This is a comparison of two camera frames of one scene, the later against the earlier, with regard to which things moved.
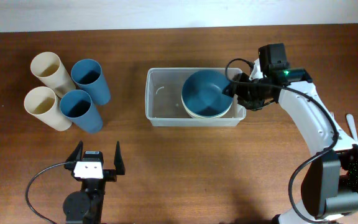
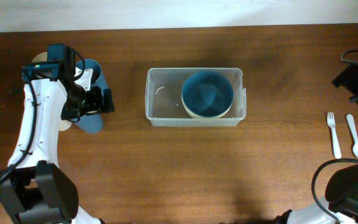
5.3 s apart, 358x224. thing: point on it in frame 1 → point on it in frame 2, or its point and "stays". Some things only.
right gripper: x=252 y=105 → x=349 y=79
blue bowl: x=202 y=93 stays
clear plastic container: x=164 y=106 stays
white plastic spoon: x=352 y=126 stays
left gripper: x=111 y=175 → x=71 y=112
